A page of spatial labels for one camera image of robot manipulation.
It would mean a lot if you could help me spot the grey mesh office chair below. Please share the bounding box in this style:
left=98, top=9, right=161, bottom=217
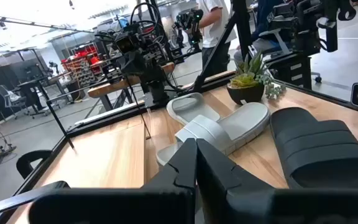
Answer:
left=0, top=84, right=30, bottom=119

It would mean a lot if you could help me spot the black rubber slide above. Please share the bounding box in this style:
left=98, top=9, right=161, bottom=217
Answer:
left=270, top=106, right=358, bottom=190

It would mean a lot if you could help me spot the small succulent in dark pot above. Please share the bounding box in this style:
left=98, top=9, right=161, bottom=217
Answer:
left=227, top=51, right=287, bottom=106

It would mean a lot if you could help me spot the black drawer cabinet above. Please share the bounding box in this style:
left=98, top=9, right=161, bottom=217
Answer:
left=267, top=54, right=313, bottom=91

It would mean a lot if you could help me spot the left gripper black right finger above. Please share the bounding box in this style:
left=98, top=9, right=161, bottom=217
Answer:
left=196, top=139, right=358, bottom=224

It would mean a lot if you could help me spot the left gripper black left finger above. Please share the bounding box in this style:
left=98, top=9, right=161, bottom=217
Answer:
left=29, top=138, right=198, bottom=224

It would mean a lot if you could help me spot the black metal table frame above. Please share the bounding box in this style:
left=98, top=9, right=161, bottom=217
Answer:
left=0, top=0, right=358, bottom=224

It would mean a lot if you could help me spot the white rubber slide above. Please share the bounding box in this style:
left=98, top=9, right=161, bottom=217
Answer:
left=166, top=92, right=222, bottom=126
left=156, top=101, right=272, bottom=166

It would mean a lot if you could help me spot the wooden workbench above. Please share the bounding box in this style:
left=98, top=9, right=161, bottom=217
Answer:
left=87, top=61, right=176, bottom=112

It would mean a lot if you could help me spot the red parts bin rack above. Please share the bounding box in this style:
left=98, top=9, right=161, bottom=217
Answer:
left=61, top=42, right=105, bottom=88

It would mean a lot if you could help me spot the person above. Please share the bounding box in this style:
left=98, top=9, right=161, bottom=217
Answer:
left=233, top=0, right=291, bottom=65
left=195, top=0, right=238, bottom=78

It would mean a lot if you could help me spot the black curved frame bracket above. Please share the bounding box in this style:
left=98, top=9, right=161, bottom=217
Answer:
left=16, top=149, right=53, bottom=180

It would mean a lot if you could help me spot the black background desk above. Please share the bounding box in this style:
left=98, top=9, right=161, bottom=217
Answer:
left=17, top=76, right=63, bottom=114

